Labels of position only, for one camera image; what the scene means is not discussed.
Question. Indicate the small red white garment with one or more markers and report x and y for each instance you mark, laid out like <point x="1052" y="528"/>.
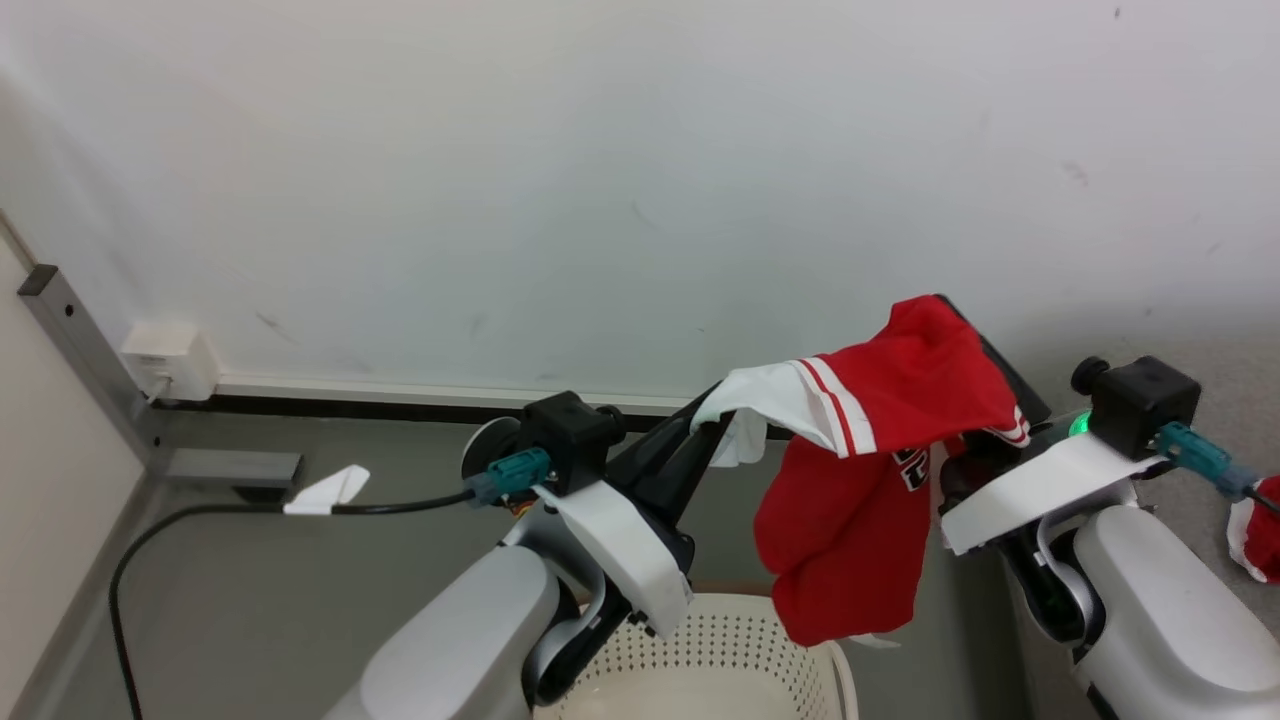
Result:
<point x="1262" y="530"/>

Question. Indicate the grey metal foot bracket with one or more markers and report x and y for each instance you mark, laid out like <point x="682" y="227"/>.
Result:
<point x="230" y="467"/>

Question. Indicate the grey fabric sofa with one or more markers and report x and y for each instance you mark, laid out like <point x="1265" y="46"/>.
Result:
<point x="1240" y="400"/>

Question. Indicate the white and black baseboard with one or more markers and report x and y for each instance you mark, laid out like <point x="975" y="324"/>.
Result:
<point x="400" y="400"/>

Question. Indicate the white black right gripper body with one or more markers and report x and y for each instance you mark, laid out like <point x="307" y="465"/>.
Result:
<point x="1040" y="485"/>

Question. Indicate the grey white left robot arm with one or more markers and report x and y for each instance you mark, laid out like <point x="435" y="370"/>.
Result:
<point x="460" y="640"/>

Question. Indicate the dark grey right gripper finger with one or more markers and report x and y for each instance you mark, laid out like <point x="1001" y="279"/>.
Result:
<point x="1015" y="385"/>

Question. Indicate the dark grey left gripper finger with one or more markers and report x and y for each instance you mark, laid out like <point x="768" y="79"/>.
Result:
<point x="665" y="435"/>
<point x="690" y="475"/>

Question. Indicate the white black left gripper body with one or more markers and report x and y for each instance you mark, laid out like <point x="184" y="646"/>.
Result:
<point x="630" y="555"/>

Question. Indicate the white wall outlet box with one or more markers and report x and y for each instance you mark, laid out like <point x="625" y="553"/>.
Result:
<point x="170" y="360"/>

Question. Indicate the grey metal frame post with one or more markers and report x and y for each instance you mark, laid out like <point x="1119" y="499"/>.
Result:
<point x="80" y="340"/>

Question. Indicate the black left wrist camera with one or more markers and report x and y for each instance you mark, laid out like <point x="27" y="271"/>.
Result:
<point x="570" y="435"/>

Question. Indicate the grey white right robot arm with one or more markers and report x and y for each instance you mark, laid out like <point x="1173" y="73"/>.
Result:
<point x="1170" y="620"/>

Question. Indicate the red and white jersey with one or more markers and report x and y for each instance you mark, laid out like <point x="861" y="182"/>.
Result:
<point x="850" y="520"/>

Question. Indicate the cream perforated laundry basket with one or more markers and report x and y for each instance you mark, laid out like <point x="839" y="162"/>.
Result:
<point x="720" y="660"/>

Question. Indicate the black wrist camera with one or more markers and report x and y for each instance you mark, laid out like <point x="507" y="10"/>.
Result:
<point x="570" y="435"/>
<point x="1145" y="400"/>

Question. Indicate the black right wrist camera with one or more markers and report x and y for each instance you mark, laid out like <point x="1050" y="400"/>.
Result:
<point x="1145" y="400"/>

